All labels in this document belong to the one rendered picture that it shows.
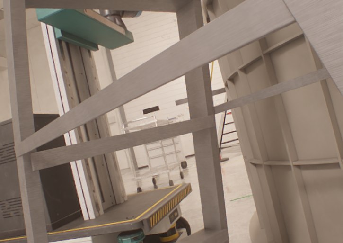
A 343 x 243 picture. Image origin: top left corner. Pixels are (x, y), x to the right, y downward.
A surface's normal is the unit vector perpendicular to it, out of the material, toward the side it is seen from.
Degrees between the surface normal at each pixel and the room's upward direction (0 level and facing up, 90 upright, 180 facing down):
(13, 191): 90
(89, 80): 90
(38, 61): 90
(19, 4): 104
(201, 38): 90
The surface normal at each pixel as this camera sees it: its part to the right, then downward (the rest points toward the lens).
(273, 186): 0.17, -0.11
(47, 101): -0.18, -0.02
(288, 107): -0.91, 0.21
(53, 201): 0.93, -0.26
